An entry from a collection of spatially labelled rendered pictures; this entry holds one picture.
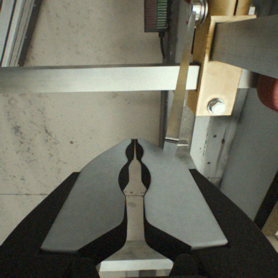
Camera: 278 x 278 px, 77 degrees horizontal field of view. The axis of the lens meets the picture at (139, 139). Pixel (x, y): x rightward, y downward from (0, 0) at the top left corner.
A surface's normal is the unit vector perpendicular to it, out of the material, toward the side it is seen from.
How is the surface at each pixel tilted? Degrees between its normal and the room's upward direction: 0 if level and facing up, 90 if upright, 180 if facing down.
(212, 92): 0
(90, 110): 0
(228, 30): 90
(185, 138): 0
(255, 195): 90
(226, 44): 90
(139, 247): 90
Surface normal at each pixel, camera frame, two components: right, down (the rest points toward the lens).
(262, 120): -1.00, 0.03
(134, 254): -0.02, -0.87
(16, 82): 0.02, 0.50
